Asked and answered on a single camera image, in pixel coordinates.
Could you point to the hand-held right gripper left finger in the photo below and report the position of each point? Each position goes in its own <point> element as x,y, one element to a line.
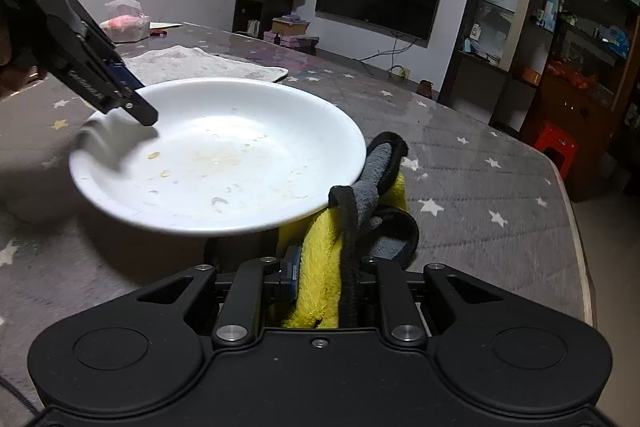
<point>292,272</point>

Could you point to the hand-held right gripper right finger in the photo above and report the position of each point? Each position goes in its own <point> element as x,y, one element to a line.
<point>385,287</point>

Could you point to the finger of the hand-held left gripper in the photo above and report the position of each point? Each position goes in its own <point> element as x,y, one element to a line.
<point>140,109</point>
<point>128,76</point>

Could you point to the yellow grey cleaning cloth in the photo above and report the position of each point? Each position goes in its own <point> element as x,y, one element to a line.
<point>320,257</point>

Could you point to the white ceramic plate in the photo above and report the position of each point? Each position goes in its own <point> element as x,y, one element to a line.
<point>225,157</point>

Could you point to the person's left hand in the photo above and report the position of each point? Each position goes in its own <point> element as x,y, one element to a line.
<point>12,77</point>

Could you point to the pink tissue pack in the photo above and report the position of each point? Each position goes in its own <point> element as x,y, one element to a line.
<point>125,27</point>

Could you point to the paper sheet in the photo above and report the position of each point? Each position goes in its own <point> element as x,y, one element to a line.
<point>165,25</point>

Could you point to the white printed towel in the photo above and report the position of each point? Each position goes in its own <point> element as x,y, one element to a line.
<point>200,64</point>

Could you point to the grey star-print tablecloth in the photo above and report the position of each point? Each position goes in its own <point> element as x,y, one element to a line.
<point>475,217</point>

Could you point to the pink box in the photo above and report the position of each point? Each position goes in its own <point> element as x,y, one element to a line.
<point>280,39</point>

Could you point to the cardboard box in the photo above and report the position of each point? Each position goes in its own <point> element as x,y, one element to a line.
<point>290,27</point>

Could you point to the brown shoe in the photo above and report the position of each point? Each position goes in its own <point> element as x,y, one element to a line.
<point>425,88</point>

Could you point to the red plastic stool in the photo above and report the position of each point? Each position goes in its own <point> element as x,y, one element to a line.
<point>555,147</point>

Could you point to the dark wooden cabinet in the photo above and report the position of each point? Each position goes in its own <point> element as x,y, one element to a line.
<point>575,117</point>

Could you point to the pile of oranges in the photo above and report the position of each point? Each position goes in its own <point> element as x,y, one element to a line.
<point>572,76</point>

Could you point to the glass display cabinet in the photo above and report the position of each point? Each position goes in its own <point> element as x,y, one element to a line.
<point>492,7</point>

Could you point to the blue plastic bag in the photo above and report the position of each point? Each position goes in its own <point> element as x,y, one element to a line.
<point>614,41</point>

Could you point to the wall socket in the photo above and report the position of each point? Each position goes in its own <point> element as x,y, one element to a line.
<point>404,72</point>

